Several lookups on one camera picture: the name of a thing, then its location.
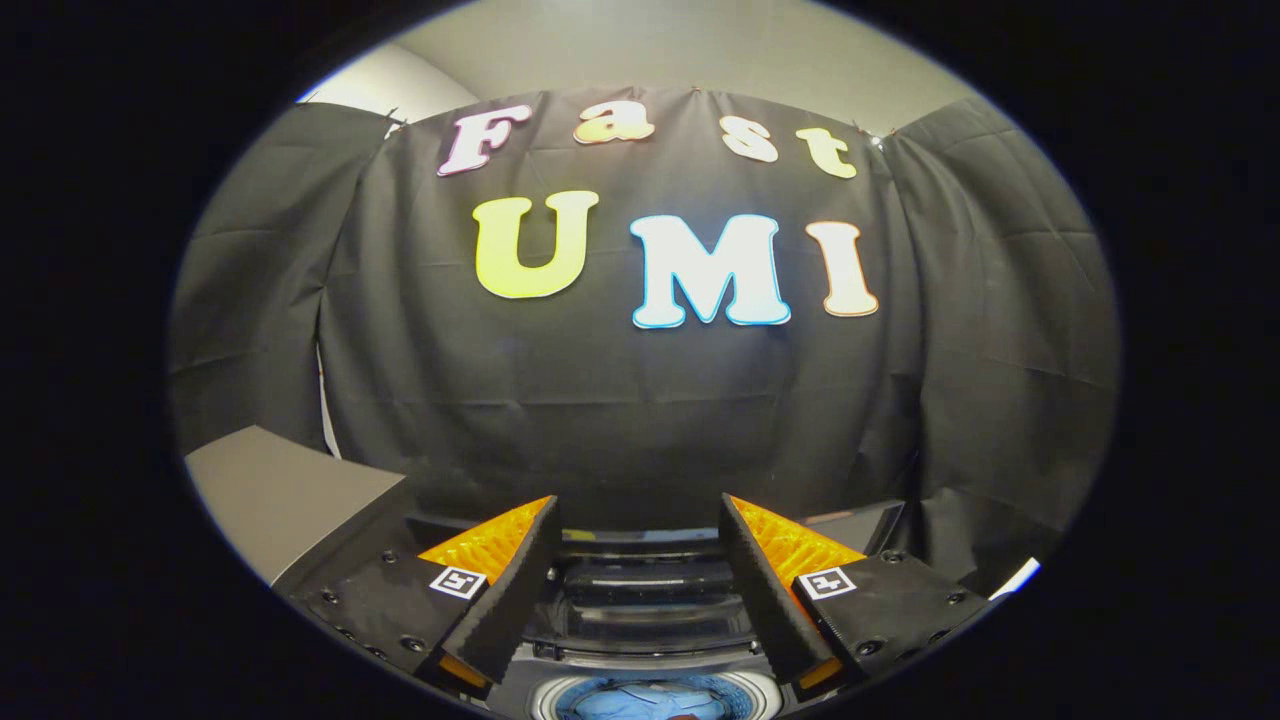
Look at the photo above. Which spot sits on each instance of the dark grey washing machine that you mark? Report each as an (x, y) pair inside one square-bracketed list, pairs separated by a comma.
[(640, 665)]

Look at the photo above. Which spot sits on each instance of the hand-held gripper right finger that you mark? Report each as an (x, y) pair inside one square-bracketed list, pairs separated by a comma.
[(765, 600)]

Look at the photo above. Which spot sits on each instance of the black backdrop cloth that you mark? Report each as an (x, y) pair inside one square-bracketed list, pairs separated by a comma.
[(640, 420)]

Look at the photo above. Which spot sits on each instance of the grey cabinet with black top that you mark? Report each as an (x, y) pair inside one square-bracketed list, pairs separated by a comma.
[(280, 490)]

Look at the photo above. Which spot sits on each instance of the light blue polo shirt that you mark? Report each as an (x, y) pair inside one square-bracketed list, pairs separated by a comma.
[(640, 702)]

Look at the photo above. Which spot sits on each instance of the dark washing machine lid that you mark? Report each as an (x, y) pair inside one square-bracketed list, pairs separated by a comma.
[(645, 600)]

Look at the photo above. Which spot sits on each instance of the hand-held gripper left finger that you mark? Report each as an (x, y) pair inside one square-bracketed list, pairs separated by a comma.
[(520, 590)]

